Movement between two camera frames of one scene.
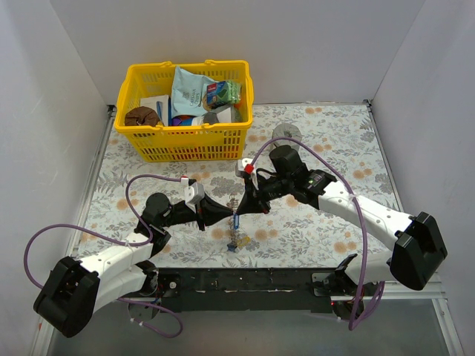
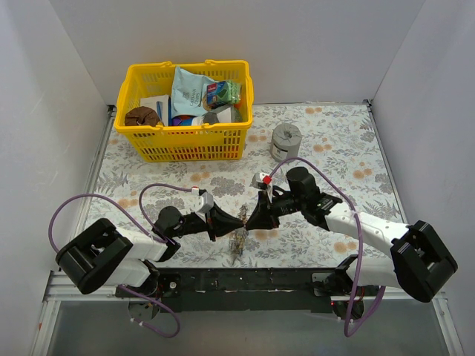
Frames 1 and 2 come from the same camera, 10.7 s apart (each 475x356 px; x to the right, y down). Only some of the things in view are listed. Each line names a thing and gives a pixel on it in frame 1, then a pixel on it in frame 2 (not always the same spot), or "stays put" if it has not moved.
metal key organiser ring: [232, 204] -> [240, 236]
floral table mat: [199, 213] stays put
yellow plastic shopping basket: [185, 142] stays put
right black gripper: [263, 196] -> [270, 208]
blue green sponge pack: [223, 93] stays put
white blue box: [162, 106] stays put
